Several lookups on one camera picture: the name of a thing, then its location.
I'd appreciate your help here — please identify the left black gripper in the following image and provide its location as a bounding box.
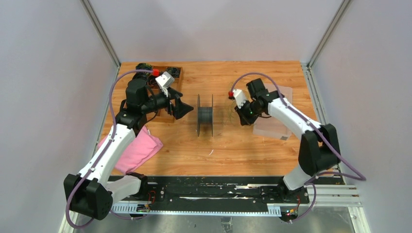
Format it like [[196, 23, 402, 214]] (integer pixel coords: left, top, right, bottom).
[[141, 86, 193, 119]]

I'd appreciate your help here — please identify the clear plastic box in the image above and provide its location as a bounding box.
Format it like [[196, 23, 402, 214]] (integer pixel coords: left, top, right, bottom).
[[253, 83, 292, 141]]

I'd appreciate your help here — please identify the black cable spool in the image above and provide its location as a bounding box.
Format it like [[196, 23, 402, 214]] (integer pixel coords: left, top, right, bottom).
[[197, 94, 214, 137]]

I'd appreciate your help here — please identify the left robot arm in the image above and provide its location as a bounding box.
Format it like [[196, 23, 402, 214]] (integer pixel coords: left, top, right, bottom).
[[64, 79, 194, 220]]

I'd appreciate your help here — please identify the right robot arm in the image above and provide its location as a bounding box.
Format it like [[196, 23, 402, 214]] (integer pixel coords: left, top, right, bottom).
[[228, 79, 341, 202]]

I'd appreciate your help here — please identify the wooden compartment tray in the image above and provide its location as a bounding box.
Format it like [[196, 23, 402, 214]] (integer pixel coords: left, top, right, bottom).
[[128, 66, 184, 123]]

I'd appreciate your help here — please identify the pink cloth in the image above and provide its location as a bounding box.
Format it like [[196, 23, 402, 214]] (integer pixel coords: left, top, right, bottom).
[[110, 126, 163, 175]]

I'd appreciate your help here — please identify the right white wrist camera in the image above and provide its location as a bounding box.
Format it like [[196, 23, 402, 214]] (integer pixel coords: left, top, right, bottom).
[[228, 88, 247, 109]]

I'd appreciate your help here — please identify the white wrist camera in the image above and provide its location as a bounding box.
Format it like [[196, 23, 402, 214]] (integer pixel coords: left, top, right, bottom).
[[228, 88, 247, 109], [155, 71, 175, 97]]

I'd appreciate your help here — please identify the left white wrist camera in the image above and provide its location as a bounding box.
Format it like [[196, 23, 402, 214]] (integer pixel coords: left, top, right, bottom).
[[155, 71, 175, 97]]

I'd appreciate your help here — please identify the black coiled cable middle compartment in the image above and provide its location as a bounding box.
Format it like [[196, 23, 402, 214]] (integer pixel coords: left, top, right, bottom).
[[147, 75, 162, 89]]

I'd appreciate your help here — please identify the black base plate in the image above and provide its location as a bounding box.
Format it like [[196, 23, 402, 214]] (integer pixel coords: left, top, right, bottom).
[[106, 175, 345, 214]]

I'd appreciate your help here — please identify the slotted aluminium cable duct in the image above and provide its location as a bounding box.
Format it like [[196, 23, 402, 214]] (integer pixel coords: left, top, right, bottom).
[[111, 202, 282, 217]]

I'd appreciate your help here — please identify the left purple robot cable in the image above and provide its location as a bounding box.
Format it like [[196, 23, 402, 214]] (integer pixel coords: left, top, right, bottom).
[[65, 69, 160, 230]]

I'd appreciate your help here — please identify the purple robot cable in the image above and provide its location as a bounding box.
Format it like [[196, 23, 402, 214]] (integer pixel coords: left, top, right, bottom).
[[65, 69, 160, 230], [230, 72, 367, 223]]

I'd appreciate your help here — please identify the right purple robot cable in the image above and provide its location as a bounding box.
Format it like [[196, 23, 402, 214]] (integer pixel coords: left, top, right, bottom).
[[230, 72, 367, 223]]

